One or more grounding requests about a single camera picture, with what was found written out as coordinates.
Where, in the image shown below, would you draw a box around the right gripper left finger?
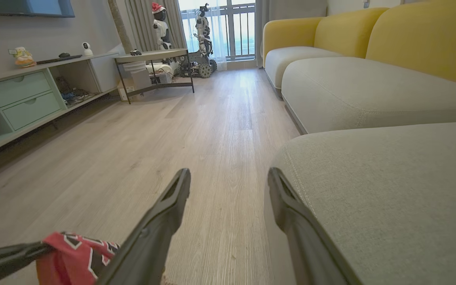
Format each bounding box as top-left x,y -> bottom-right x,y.
97,168 -> 191,285

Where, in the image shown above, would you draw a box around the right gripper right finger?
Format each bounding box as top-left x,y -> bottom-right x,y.
268,167 -> 361,285

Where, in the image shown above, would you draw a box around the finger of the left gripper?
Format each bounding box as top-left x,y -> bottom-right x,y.
0,242 -> 53,285

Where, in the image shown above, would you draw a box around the red printed garment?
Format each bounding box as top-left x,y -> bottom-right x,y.
36,232 -> 121,285

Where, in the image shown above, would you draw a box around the pale green TV cabinet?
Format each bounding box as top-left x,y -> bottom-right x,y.
0,51 -> 120,161

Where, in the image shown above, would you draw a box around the white boxes stack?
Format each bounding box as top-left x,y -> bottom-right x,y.
118,61 -> 154,100

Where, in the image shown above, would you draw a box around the yellow and grey sofa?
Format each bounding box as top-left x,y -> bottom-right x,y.
262,0 -> 456,285

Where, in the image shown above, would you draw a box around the small plush toy figure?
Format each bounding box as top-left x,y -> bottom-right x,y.
13,47 -> 37,68

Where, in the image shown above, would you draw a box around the long black remote bar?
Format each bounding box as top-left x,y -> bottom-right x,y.
36,55 -> 83,65

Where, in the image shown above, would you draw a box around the robot with santa hat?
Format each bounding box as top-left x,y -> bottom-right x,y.
151,3 -> 173,51

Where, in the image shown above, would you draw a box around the grey-brown curtain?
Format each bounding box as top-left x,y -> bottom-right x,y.
125,0 -> 188,52

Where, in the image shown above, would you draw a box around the sheer white curtain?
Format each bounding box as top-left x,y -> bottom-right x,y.
179,0 -> 229,65

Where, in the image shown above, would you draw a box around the window with balcony railing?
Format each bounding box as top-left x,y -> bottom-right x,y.
179,0 -> 257,62

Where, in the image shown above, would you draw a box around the grey curtain beside sofa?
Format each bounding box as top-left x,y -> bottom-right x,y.
255,0 -> 270,68

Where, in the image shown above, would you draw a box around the tangled cables in cabinet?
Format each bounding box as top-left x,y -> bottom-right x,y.
55,77 -> 95,106

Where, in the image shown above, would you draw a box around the rope-wrapped post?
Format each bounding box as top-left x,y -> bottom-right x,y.
108,0 -> 134,54

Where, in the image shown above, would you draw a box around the wall-mounted television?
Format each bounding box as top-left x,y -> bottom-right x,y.
0,0 -> 75,18

